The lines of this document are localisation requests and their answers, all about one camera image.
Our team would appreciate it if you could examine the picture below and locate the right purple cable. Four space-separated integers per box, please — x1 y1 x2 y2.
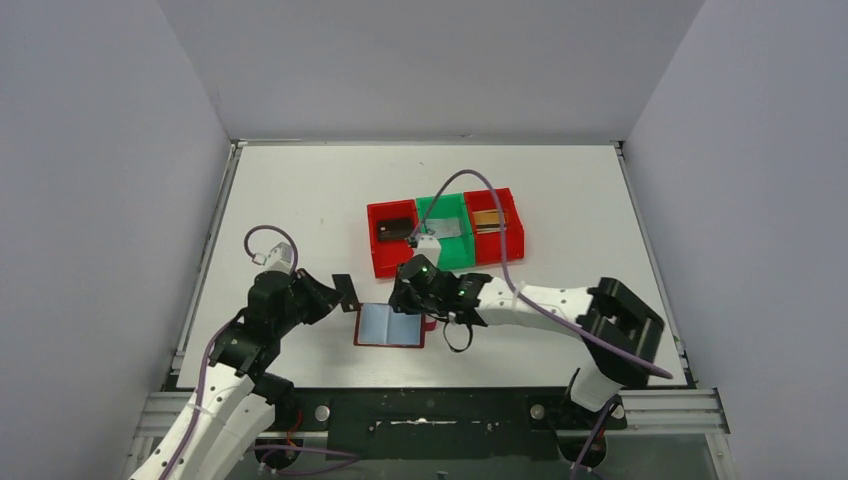
407 169 674 380

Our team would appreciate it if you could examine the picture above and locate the silver credit card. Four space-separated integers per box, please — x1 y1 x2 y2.
423 217 462 239

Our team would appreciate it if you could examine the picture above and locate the purple cable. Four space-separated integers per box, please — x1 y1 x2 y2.
155 225 301 480
407 169 674 380

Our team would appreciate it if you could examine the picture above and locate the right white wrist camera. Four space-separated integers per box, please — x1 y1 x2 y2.
413 234 442 266

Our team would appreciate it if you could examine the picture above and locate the black VIP credit card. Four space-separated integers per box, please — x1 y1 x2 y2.
332 273 361 313

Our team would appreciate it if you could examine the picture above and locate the right red plastic bin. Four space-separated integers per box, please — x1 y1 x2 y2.
463 188 525 265

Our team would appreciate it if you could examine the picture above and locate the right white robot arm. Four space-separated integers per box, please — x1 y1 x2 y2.
388 255 673 427

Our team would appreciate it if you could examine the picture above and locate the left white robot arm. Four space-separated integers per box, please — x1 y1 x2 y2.
130 269 345 479

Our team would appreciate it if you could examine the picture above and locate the green plastic bin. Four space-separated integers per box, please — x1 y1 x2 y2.
425 193 475 270

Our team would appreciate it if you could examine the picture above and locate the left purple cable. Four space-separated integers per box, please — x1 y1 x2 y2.
155 225 301 480

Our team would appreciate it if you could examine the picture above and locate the red leather card holder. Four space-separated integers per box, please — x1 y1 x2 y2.
353 303 437 349

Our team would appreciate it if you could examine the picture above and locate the left red plastic bin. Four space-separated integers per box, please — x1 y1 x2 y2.
366 199 419 279

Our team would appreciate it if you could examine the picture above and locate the red plastic bin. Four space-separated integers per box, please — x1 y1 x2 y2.
366 199 419 279
463 188 525 265

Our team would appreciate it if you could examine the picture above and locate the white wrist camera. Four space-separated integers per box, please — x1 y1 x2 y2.
262 242 295 274
413 234 442 266

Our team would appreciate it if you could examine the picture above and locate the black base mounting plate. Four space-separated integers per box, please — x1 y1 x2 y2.
259 387 600 461

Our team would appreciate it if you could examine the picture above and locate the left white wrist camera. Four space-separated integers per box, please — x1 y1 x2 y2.
262 242 295 274

